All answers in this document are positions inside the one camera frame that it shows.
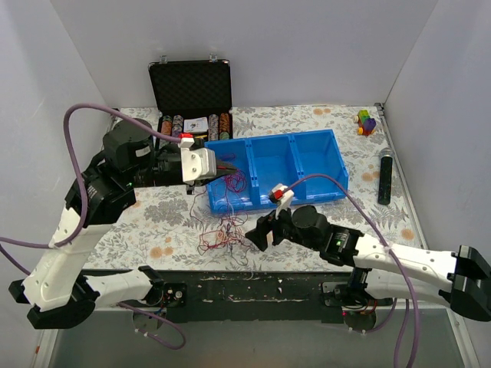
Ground red wire bundle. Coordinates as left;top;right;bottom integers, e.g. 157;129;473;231
189;183;262;277

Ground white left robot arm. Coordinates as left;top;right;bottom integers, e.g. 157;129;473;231
8;120;237;330

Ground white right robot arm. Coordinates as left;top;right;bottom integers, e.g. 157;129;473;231
245;205;490;322

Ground blue three-compartment plastic bin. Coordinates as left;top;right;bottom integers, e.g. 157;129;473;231
206;130;349;213

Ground floral patterned table mat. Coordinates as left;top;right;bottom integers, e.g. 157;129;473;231
86;105;425;272

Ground black poker chip case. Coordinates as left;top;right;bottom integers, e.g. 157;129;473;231
148;54;233;141

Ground black handheld microphone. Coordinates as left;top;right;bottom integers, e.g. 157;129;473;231
377;147;394;205

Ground colourful toy block train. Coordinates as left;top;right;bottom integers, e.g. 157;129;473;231
354;110;377;136

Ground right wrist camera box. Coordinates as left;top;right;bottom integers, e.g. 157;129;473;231
269;183;294;219

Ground black metal base rail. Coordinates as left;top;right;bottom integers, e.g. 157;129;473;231
110;268;388;325

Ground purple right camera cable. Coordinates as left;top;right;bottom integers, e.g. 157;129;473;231
287;174;421;368

